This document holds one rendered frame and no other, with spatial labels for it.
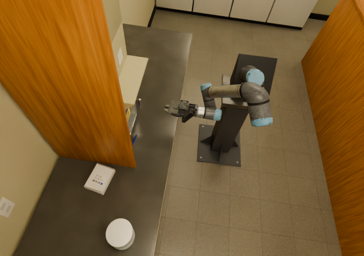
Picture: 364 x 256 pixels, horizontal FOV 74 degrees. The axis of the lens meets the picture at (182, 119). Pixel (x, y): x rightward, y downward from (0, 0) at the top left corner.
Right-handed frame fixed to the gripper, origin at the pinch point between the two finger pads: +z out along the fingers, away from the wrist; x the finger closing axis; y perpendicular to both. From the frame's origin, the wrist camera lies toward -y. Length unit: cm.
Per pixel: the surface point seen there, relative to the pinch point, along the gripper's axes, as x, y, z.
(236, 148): -43, -113, -75
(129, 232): 74, -6, 5
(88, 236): 77, -21, 28
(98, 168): 40, -17, 34
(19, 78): 35, 52, 53
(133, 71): 6.8, 36.1, 16.4
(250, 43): -235, -113, -96
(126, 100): 25.5, 36.0, 15.0
